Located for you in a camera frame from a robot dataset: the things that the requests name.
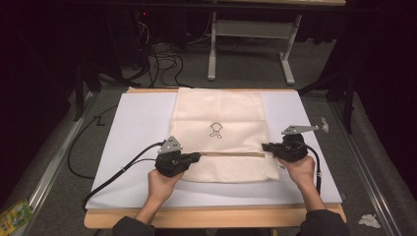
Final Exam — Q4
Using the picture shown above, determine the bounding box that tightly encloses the thin black floor cable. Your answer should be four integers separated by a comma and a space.
67, 103, 120, 181

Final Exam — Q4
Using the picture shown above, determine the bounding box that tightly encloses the person's right hand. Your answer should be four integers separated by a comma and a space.
275, 154, 317, 192

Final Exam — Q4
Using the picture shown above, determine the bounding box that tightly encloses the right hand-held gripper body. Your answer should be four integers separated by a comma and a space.
274, 124, 320, 163

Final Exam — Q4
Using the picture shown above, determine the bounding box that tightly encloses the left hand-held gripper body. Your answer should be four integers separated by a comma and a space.
153, 135, 192, 178

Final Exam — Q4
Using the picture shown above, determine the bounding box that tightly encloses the bundle of black cables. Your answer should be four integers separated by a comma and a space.
131, 13, 195, 90

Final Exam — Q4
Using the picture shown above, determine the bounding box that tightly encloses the white metal desk frame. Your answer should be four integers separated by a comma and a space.
207, 11, 303, 87

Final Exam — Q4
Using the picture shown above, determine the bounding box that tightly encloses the black metal stand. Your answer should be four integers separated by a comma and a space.
72, 60, 103, 123
296, 70, 358, 136

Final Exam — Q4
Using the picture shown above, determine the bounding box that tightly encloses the green printed packet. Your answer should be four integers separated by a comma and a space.
0, 198, 35, 236

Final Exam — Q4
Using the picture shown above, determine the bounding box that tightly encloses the white foam board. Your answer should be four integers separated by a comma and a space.
85, 90, 344, 211

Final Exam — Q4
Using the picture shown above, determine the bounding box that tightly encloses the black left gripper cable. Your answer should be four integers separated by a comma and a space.
81, 141, 165, 211

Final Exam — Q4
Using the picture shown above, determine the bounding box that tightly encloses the silver metal floor rail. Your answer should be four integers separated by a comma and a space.
328, 100, 396, 236
18, 91, 96, 236

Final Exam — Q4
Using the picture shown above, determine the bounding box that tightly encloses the person's left hand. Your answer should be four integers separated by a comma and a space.
147, 168, 186, 207

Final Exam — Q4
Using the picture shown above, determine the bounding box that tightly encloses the dark box with red light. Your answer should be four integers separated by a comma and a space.
106, 9, 150, 72

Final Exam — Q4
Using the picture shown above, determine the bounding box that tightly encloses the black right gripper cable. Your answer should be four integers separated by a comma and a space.
294, 140, 323, 196

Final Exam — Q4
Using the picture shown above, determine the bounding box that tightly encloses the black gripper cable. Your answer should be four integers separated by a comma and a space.
81, 141, 165, 211
294, 140, 323, 196

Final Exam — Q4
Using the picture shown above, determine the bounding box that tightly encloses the cream mesh laundry bag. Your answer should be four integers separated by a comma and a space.
169, 87, 287, 184

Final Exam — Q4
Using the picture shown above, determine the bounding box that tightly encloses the crumpled white paper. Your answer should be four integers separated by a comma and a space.
357, 213, 383, 230

